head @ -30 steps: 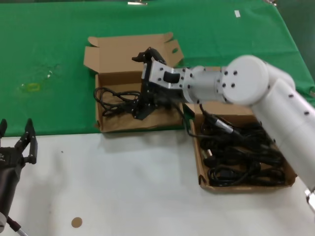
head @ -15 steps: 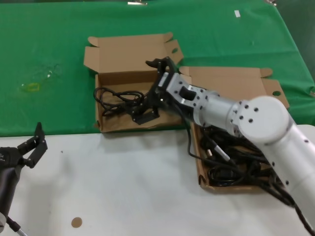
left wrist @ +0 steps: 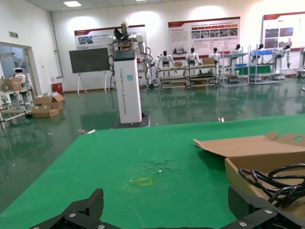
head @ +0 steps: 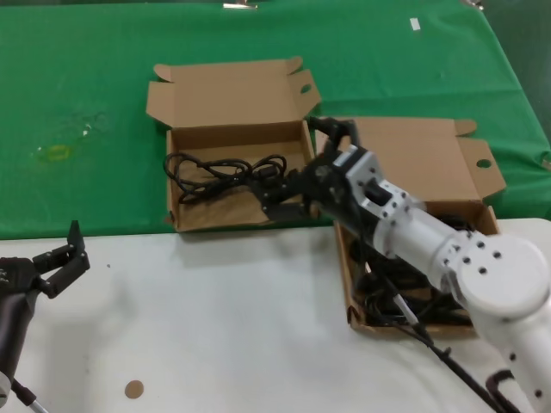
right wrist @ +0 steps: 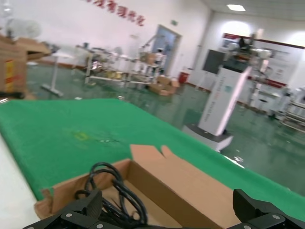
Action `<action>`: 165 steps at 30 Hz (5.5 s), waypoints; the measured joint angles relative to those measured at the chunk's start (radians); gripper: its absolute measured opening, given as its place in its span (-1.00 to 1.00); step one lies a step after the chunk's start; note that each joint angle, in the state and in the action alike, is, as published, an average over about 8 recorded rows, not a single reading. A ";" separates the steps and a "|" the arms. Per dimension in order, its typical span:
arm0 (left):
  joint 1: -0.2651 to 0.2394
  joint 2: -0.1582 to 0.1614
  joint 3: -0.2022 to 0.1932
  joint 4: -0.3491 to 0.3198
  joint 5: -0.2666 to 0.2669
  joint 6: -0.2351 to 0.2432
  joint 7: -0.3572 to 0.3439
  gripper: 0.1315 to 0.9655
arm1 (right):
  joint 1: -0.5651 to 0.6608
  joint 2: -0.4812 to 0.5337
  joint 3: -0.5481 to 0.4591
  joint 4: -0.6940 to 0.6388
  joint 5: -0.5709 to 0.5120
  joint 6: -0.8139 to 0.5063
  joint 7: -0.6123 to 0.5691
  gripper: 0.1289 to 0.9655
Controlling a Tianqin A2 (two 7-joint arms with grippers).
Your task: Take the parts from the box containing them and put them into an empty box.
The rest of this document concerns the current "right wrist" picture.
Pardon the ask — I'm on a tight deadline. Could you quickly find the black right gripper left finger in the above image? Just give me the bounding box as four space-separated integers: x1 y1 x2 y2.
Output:
23 189 103 229

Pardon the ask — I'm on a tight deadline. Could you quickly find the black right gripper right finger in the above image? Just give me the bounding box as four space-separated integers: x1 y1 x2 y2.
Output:
232 188 305 229

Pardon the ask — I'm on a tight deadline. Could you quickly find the black power cable bundle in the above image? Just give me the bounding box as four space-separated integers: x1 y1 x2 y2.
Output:
75 162 150 229

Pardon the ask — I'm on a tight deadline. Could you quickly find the open brown cardboard box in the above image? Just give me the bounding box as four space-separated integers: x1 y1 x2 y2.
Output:
34 144 305 229

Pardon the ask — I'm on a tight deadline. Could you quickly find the flat cardboard box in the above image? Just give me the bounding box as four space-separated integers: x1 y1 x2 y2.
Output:
148 83 173 97

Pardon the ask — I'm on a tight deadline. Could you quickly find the large labelled cardboard box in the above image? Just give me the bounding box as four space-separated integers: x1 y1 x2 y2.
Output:
0 34 52 100

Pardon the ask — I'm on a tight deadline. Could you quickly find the green table cloth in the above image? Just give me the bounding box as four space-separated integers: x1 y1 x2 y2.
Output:
0 98 305 229

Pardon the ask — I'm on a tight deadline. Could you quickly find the metal workbench rack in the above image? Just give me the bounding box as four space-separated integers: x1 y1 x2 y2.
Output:
280 86 305 131

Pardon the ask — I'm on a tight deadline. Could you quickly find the white column robot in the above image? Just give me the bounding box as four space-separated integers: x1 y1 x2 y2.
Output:
182 28 274 152

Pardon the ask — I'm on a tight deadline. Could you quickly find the white stand table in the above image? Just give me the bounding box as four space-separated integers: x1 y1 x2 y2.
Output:
41 51 80 97

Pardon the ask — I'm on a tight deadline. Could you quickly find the metal pipe rack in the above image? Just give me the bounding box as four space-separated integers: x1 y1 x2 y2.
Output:
84 31 165 91

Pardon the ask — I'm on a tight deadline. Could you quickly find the red fire cabinet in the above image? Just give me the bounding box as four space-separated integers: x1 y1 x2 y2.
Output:
179 71 190 85

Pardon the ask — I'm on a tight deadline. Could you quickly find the dark display screen on stand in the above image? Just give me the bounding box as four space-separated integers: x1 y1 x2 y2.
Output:
204 48 226 75

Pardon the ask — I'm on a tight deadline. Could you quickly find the small white red robot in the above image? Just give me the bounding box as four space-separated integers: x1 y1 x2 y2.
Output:
155 47 166 73

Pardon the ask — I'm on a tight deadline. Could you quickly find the grey framed doorway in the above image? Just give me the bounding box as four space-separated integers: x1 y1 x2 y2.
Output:
154 23 183 81

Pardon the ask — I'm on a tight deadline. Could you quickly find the white round fan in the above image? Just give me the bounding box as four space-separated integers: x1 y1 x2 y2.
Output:
4 19 41 39

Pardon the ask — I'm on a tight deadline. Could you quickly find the ceiling light panel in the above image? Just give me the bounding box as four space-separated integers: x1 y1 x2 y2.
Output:
226 4 246 11

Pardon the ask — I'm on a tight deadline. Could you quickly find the red white wall poster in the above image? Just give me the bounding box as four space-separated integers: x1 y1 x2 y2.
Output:
222 32 305 88

